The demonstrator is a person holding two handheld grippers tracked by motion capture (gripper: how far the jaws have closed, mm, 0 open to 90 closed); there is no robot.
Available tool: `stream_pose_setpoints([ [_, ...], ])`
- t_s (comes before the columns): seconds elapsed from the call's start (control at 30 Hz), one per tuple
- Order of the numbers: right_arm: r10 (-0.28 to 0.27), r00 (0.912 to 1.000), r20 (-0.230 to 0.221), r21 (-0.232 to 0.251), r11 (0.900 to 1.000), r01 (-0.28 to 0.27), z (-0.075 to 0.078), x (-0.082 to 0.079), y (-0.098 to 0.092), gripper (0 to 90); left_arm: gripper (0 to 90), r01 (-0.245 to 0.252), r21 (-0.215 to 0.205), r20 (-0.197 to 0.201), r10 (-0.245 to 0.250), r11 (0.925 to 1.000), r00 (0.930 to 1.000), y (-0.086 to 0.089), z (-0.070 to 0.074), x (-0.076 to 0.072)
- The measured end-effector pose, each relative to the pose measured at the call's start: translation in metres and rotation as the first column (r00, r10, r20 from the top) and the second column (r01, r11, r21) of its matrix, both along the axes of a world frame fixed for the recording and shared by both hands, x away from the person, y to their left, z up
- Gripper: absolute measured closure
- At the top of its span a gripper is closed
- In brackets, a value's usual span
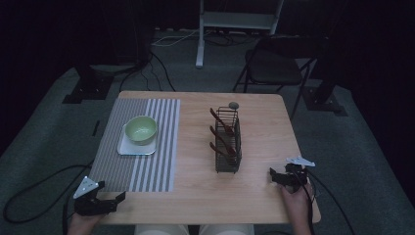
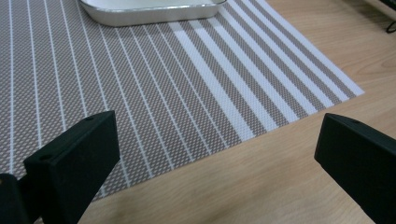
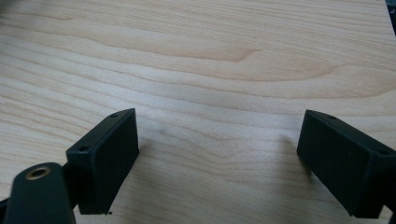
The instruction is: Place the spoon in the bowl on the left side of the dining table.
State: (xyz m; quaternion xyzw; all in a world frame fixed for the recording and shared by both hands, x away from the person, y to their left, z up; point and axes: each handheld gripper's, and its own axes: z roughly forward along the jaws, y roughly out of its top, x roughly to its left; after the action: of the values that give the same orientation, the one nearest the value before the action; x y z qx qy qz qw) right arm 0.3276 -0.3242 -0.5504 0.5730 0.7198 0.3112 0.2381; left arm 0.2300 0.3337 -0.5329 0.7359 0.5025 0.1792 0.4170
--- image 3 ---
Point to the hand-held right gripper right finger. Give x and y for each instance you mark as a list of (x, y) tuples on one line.
[(342, 161)]

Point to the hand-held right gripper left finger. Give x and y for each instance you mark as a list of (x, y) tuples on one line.
[(106, 161)]

